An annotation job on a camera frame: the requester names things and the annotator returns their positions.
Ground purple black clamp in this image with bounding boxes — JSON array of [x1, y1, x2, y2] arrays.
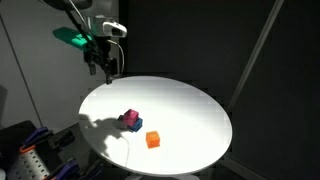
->
[[52, 157, 105, 180], [19, 126, 76, 155]]

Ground orange block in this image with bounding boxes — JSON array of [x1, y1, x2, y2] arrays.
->
[[145, 130, 162, 150]]

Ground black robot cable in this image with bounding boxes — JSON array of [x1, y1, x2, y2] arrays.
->
[[61, 0, 111, 69]]

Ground blue block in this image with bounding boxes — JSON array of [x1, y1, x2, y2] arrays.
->
[[129, 117, 144, 133]]

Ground blue and red clamps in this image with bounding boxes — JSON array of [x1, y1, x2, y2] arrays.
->
[[0, 119, 52, 180]]

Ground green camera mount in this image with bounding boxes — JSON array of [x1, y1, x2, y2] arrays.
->
[[52, 27, 95, 52]]

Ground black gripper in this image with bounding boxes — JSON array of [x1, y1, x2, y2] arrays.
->
[[83, 41, 118, 85]]

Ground magenta block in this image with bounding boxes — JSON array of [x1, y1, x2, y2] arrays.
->
[[122, 108, 140, 127]]

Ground grey metal pole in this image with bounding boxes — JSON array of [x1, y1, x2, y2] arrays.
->
[[227, 0, 285, 112]]

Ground grey camera cable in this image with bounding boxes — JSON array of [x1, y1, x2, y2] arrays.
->
[[107, 38, 126, 80]]

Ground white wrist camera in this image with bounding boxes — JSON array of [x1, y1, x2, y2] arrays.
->
[[101, 21, 129, 39]]

